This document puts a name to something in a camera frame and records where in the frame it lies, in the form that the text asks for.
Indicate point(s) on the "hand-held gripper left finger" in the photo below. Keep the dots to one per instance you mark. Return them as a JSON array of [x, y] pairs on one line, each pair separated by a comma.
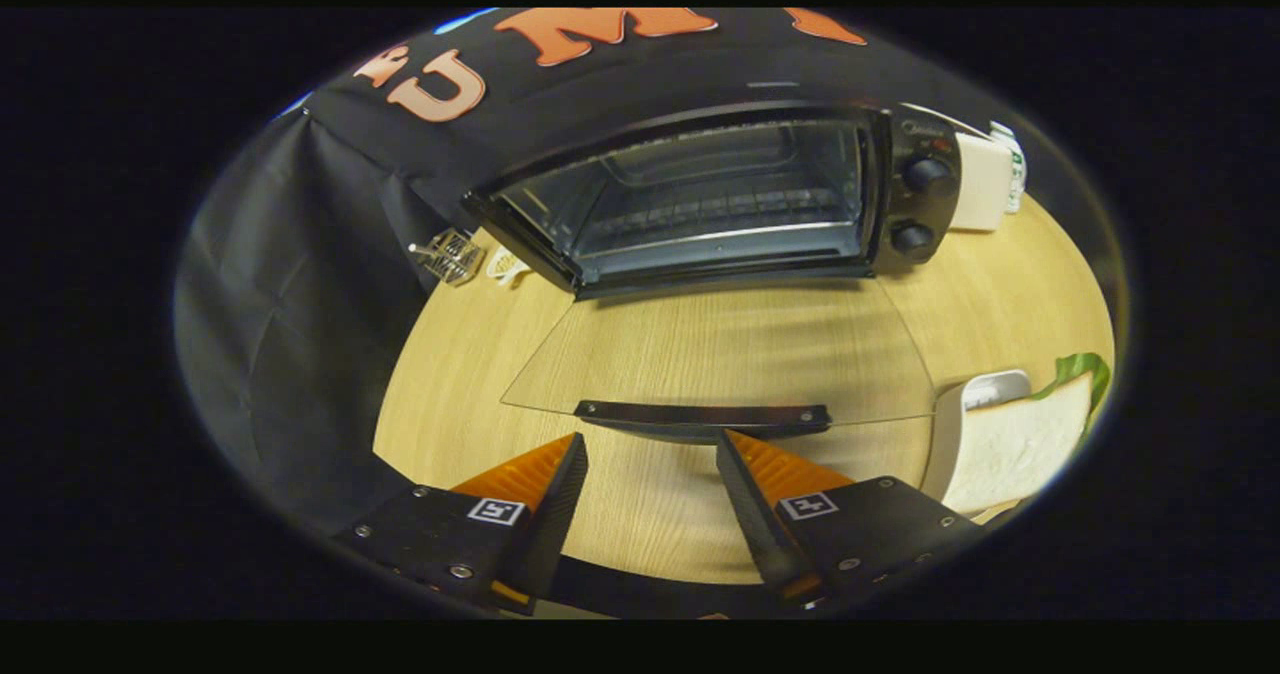
[[555, 514]]

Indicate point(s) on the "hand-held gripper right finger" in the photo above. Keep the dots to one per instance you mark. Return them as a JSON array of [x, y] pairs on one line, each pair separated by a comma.
[[750, 514]]

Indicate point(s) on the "white bread lettuce sandwich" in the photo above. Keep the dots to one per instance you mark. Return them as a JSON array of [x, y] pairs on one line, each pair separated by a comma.
[[1010, 444]]

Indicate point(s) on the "black toaster oven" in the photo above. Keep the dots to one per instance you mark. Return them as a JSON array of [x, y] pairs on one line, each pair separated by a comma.
[[925, 204]]

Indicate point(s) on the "white pop-up toaster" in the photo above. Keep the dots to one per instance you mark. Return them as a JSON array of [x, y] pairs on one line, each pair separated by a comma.
[[980, 184]]

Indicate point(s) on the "small white paper item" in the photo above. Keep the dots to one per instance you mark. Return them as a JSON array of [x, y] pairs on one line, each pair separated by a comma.
[[505, 266]]

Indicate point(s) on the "white plate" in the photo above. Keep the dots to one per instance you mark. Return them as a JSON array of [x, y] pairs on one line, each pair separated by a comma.
[[985, 391]]

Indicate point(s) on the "small white green-label bottle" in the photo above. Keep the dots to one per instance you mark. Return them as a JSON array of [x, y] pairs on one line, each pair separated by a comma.
[[1018, 169]]

